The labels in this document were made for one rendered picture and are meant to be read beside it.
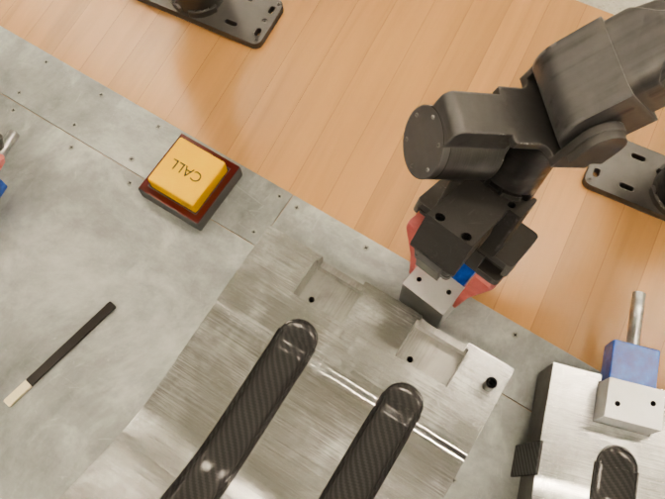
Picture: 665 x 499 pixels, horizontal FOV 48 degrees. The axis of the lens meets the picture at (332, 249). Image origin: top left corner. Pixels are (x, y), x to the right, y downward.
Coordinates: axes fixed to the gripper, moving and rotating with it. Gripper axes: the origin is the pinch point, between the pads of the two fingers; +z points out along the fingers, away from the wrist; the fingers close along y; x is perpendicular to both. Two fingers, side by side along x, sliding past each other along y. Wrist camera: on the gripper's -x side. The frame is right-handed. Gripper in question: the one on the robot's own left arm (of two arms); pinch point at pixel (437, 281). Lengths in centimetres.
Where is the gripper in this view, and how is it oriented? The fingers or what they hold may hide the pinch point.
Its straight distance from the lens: 73.6
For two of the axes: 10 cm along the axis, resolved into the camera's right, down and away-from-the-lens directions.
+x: 5.6, -4.5, 6.9
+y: 7.7, 6.0, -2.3
